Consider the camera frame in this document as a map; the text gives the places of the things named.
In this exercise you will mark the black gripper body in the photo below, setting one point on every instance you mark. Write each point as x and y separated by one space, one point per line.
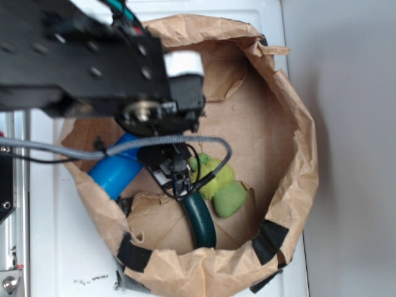
169 167

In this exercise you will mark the silver metal rail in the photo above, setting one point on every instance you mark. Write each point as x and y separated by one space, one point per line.
15 238

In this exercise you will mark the black metal bracket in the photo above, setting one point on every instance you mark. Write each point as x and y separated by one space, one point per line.
7 183

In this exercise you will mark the green plush toy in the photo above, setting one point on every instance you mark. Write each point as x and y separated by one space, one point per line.
227 195

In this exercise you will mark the brown paper bag bin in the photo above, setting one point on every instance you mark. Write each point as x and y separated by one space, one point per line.
257 111

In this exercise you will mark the blue plastic bottle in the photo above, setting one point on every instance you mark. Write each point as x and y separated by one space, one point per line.
115 173

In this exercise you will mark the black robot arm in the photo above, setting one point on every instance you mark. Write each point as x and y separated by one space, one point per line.
58 59

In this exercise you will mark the dark green toy cucumber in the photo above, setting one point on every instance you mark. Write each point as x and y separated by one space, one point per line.
200 220

